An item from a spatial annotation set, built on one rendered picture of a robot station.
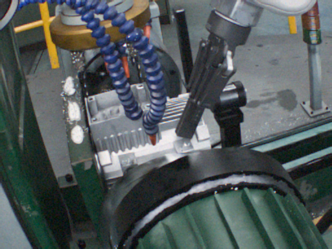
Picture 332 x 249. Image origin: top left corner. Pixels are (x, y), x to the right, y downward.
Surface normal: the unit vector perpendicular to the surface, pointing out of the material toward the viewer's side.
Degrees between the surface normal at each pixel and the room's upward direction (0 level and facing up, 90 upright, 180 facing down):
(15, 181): 90
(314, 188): 90
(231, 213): 5
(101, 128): 90
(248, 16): 90
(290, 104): 0
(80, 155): 0
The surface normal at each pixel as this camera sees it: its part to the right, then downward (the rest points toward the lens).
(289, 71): -0.15, -0.83
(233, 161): 0.07, -0.86
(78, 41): -0.25, 0.56
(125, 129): 0.22, 0.50
